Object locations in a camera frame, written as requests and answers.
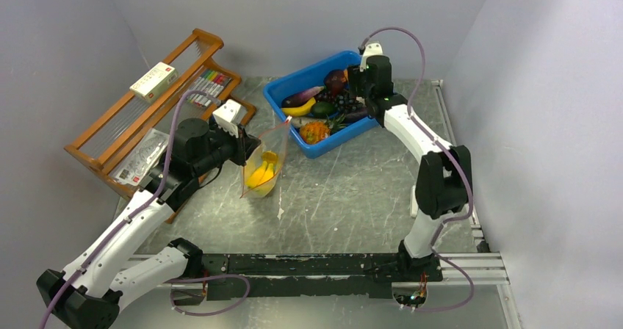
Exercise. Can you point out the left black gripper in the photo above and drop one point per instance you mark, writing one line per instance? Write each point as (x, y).
(243, 145)

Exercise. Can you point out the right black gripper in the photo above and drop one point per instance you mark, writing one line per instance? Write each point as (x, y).
(355, 76)

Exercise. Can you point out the clear zip bag red zipper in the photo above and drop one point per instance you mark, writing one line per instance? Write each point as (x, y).
(274, 139)

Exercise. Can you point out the yellow banana bunch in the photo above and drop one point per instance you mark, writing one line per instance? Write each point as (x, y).
(262, 179)

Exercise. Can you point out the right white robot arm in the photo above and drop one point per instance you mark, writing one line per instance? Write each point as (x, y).
(443, 184)

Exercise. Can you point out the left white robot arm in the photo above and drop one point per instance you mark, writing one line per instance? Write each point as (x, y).
(93, 289)

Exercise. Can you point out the dark grape bunch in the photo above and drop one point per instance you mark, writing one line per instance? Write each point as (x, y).
(344, 102)

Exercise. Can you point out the long purple eggplant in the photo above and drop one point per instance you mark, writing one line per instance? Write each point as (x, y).
(360, 114)

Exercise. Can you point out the dark red fruit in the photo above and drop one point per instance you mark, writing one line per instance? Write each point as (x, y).
(336, 81)

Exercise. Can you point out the wooden rack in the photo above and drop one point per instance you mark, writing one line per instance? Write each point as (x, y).
(103, 146)

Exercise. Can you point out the green avocado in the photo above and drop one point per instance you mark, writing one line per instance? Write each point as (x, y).
(323, 110)

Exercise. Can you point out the blue plastic bin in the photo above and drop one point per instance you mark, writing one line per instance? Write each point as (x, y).
(313, 75)

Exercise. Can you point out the coloured marker pack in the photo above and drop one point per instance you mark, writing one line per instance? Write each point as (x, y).
(210, 82)

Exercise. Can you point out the packaged ruler set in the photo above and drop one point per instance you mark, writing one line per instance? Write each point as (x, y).
(141, 158)

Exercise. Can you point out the single yellow banana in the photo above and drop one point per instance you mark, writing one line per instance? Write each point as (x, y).
(299, 111)

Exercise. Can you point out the orange toy pineapple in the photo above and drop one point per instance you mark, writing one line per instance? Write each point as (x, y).
(314, 132)

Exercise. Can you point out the white red box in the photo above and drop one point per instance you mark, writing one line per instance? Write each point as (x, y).
(154, 83)

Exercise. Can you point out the grey toy fish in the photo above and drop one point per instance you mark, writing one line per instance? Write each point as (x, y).
(299, 122)

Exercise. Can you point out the small white plastic block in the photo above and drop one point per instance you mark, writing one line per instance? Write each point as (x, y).
(413, 205)

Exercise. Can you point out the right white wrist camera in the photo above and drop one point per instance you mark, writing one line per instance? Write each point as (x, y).
(367, 51)

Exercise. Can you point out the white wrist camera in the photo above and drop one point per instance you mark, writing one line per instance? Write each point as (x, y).
(367, 51)
(229, 115)

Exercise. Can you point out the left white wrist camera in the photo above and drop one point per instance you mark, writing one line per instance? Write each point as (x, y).
(229, 115)

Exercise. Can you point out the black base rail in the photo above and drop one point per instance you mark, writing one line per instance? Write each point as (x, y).
(227, 276)

